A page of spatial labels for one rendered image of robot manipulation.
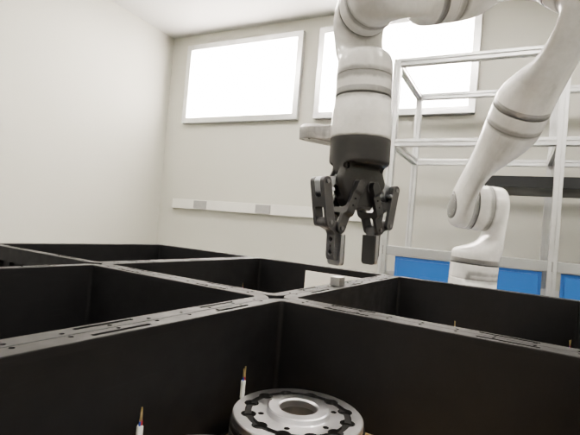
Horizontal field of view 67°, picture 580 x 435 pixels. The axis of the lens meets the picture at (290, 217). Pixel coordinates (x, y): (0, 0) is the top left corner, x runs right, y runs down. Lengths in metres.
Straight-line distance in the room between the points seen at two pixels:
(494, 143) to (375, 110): 0.35
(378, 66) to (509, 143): 0.35
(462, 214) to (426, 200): 2.49
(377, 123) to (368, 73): 0.06
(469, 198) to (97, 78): 3.62
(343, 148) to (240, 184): 3.52
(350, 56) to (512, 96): 0.33
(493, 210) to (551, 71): 0.28
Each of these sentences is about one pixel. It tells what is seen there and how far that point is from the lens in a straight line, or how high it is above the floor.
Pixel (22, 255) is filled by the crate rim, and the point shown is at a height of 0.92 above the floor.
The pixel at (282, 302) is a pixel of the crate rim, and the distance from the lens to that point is 0.45.
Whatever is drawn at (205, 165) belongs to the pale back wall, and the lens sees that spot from 4.29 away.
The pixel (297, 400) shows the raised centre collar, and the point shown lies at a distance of 0.38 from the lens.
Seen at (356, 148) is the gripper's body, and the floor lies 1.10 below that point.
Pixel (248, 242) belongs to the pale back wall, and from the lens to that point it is 3.95.
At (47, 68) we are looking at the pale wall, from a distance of 3.91.
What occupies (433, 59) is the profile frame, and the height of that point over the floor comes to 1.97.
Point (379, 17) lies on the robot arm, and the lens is 0.58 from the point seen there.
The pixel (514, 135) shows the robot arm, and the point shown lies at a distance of 0.83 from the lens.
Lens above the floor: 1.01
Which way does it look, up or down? 1 degrees up
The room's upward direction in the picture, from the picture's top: 5 degrees clockwise
